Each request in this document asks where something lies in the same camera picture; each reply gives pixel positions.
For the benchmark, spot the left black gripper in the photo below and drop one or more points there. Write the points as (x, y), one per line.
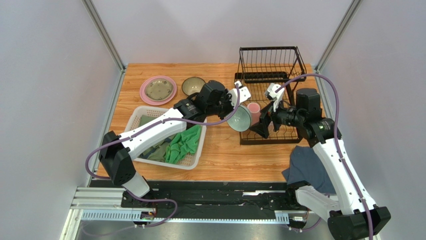
(227, 97)

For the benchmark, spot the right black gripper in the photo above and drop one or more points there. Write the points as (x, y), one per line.
(267, 117)

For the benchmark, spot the light green bowl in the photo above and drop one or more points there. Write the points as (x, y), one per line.
(241, 120)

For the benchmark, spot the brown speckled bowl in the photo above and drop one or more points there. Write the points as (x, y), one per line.
(192, 85)

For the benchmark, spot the cream patterned plate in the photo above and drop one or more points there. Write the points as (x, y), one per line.
(156, 77)

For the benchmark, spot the clear glass plate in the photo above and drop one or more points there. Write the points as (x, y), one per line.
(159, 89)

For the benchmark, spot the pink plate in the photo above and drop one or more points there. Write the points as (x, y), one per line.
(150, 102)

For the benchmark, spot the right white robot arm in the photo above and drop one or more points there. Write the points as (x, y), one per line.
(354, 215)

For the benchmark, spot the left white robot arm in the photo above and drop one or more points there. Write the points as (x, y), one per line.
(118, 151)

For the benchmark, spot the pink mug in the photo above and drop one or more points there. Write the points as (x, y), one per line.
(255, 111)

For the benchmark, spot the bright green cloth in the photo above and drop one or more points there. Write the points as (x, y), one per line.
(183, 143)

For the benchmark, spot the dark blue cloth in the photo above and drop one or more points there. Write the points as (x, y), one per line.
(306, 166)

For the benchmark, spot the white plastic basket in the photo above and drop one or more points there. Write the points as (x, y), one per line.
(189, 159)

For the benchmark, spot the olive green cloth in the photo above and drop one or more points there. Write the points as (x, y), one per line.
(156, 152)

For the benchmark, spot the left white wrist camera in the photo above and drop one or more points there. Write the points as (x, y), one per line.
(239, 94)

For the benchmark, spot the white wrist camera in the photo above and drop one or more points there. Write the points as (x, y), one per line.
(239, 94)
(275, 93)

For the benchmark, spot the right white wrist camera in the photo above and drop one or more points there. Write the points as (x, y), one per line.
(275, 93)

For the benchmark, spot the black wire dish rack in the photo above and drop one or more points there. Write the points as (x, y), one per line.
(258, 67)

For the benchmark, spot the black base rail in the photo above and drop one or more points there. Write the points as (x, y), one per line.
(219, 200)

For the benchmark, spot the aluminium frame rail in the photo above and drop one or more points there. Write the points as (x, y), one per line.
(95, 214)

